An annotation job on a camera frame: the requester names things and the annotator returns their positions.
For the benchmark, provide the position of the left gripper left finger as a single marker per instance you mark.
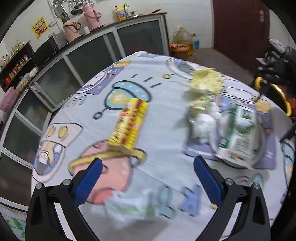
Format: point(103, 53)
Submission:
point(42, 221)

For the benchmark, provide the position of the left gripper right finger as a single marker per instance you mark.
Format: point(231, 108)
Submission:
point(252, 222)

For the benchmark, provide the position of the kitchen counter cabinet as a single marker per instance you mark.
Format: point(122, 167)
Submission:
point(62, 75)

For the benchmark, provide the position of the small green white packet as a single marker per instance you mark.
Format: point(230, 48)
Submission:
point(124, 209)

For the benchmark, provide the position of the yellow red long box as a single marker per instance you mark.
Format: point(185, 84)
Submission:
point(128, 126)

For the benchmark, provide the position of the pink plastic basin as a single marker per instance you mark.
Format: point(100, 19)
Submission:
point(9, 100)

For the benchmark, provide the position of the yellow cabbage leaf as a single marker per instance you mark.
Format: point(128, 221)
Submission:
point(207, 81)

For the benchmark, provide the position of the dark wooden spice shelf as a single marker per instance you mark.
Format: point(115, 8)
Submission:
point(18, 65)

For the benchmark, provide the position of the black microwave oven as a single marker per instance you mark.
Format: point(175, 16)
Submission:
point(46, 50)

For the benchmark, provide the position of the brown basket on floor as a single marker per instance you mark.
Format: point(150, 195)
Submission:
point(179, 51)

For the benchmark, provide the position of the blue water bottle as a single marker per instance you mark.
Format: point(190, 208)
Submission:
point(196, 43)

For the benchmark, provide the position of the dark red door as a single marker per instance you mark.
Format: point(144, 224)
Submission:
point(241, 30)

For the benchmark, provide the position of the left pink thermos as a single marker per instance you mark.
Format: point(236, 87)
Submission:
point(71, 29)

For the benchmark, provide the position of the pink thermos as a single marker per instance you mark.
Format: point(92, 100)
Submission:
point(71, 29)
point(92, 16)

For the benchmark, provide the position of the cooking oil jug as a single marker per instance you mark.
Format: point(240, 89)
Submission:
point(183, 37)

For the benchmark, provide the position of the right pink thermos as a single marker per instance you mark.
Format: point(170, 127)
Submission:
point(92, 16)

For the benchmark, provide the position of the hanging utensil rack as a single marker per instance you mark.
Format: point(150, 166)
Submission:
point(75, 7)

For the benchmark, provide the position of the yellow dish soap bottle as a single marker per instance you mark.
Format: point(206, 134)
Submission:
point(122, 12)

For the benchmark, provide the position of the yellow wall poster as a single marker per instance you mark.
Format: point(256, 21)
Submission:
point(39, 27)

